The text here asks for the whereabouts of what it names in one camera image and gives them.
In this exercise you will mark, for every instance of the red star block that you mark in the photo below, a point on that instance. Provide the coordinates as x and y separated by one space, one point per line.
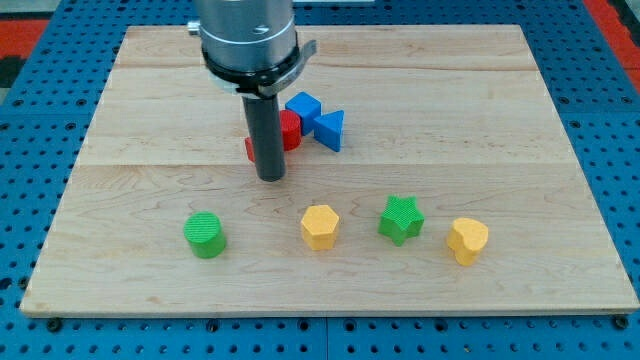
249 149

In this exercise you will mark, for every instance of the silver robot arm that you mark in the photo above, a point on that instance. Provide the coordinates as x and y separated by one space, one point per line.
251 46

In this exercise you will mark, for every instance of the green star block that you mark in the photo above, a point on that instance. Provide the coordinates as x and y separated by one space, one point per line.
401 219

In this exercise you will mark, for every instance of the yellow hexagon block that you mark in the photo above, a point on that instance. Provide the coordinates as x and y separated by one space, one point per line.
320 227

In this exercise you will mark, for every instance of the blue triangle block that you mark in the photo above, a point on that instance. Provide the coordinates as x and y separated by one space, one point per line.
328 129

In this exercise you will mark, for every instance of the red cylinder block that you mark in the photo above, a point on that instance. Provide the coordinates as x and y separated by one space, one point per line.
290 129

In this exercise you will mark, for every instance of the blue cube block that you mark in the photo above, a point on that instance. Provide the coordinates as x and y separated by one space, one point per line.
307 107

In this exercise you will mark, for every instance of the green cylinder block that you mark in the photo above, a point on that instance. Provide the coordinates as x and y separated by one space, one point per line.
204 233

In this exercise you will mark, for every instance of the wooden board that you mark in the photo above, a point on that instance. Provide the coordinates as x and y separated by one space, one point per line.
457 116

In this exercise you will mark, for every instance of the yellow heart block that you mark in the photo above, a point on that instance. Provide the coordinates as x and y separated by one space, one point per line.
467 238

